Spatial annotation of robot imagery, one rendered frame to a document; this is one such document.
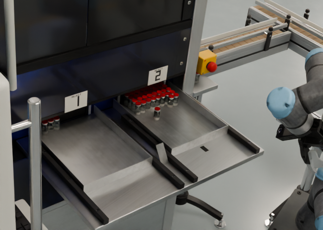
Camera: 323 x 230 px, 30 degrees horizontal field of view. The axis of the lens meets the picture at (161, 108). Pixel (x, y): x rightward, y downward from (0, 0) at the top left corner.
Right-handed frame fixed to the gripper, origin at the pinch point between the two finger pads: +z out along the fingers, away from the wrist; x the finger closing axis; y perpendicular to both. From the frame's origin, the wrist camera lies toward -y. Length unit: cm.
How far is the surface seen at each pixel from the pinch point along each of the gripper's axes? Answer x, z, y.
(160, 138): -8, -10, -51
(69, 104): -9, -36, -71
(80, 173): -29, -29, -61
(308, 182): 20, 115, -56
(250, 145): 1.8, 11.6, -30.5
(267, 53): 59, 53, -62
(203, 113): 10, 9, -53
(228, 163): -7.9, 4.7, -32.5
